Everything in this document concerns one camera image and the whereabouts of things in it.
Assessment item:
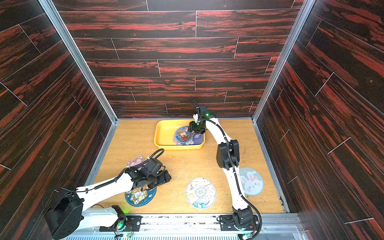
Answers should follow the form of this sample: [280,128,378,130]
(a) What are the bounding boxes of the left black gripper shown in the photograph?
[146,169,174,189]

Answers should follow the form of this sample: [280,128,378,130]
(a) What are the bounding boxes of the purple bunny round coaster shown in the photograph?
[192,133,204,145]

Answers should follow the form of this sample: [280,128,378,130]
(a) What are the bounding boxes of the blue cartoon round coaster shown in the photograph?
[173,126,195,146]

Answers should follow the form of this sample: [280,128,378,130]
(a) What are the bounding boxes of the orange cartoon round coaster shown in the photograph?
[125,186,157,207]

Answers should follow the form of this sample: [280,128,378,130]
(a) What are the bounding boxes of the yellow plastic storage box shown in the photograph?
[154,119,206,150]

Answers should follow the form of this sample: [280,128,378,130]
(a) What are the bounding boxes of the white wave round coaster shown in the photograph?
[186,178,217,210]

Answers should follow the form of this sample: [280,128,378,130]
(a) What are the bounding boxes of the green bunny round coaster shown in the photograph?
[240,167,264,196]

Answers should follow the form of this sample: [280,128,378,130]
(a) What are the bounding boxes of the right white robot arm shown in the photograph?
[189,96,262,239]

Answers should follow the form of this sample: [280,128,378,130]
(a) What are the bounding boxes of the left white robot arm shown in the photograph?
[45,158,171,240]

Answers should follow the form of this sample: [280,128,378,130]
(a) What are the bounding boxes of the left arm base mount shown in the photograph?
[99,205,143,233]

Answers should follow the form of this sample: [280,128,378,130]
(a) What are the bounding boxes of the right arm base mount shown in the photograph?
[217,206,261,232]

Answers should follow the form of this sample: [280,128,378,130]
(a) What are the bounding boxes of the right metal frame post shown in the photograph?
[253,0,316,127]

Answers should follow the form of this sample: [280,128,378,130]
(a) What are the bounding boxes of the metal frame post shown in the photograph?
[38,0,118,124]
[253,0,316,127]

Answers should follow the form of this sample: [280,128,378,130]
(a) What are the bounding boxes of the left metal frame post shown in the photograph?
[38,0,118,124]

